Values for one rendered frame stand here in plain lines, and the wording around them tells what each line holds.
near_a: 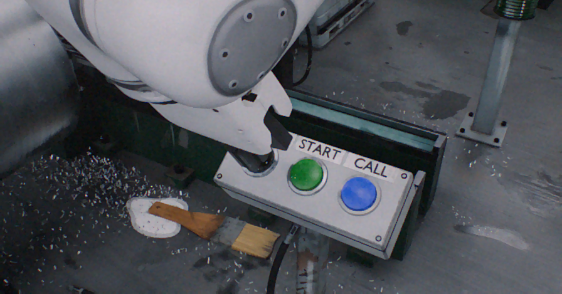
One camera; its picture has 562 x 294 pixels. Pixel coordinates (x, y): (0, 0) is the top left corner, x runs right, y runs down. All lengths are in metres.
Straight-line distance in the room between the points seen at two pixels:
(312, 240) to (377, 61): 0.75
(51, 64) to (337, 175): 0.37
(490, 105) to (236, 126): 0.71
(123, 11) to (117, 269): 0.60
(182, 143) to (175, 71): 0.67
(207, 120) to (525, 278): 0.56
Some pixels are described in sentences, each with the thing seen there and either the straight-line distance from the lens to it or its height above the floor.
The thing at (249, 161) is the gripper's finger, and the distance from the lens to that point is 0.48.
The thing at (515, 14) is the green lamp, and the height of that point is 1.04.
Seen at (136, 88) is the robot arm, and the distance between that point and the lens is 0.32.
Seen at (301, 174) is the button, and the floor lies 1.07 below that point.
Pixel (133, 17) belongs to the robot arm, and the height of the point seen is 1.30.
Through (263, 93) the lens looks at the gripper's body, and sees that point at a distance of 0.37.
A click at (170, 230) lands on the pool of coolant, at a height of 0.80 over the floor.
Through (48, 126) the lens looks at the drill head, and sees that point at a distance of 0.71.
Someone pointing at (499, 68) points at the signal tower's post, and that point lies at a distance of 0.99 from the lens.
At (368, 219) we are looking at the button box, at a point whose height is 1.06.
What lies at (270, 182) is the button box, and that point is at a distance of 0.50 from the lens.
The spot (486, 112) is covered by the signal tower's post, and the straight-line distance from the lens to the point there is 1.03.
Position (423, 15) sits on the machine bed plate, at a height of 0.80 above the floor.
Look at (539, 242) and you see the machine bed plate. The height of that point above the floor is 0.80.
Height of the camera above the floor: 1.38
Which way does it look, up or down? 36 degrees down
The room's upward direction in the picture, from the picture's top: straight up
